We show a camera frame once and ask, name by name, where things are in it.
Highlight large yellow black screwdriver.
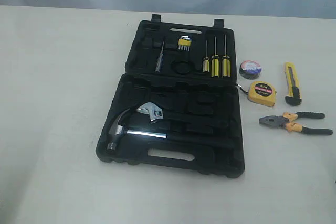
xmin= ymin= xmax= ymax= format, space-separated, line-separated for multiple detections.
xmin=211 ymin=36 xmax=220 ymax=78

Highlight chrome adjustable wrench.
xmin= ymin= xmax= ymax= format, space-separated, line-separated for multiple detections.
xmin=136 ymin=102 xmax=229 ymax=128

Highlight yellow utility knife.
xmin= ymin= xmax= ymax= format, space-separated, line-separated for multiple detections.
xmin=284 ymin=62 xmax=302 ymax=106

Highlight right yellow black screwdriver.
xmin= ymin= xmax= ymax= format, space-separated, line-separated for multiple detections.
xmin=222 ymin=35 xmax=230 ymax=77

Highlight small yellow black screwdriver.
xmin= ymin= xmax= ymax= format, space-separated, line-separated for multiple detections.
xmin=203 ymin=40 xmax=209 ymax=72

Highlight black plastic tool case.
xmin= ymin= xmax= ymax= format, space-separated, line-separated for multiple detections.
xmin=96 ymin=14 xmax=245 ymax=178

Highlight yellow hex key set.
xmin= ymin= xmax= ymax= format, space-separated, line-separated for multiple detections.
xmin=177 ymin=35 xmax=193 ymax=51

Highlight black electrical tape roll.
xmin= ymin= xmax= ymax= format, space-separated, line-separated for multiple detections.
xmin=238 ymin=60 xmax=262 ymax=80

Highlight orange black pliers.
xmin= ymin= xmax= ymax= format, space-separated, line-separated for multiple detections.
xmin=258 ymin=112 xmax=333 ymax=136

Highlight steel claw hammer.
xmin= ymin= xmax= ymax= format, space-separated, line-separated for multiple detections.
xmin=108 ymin=109 xmax=235 ymax=150

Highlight yellow measuring tape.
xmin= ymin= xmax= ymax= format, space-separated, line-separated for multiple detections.
xmin=237 ymin=81 xmax=277 ymax=107

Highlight clear handle tester screwdriver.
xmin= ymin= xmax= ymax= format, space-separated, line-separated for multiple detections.
xmin=155 ymin=38 xmax=165 ymax=72

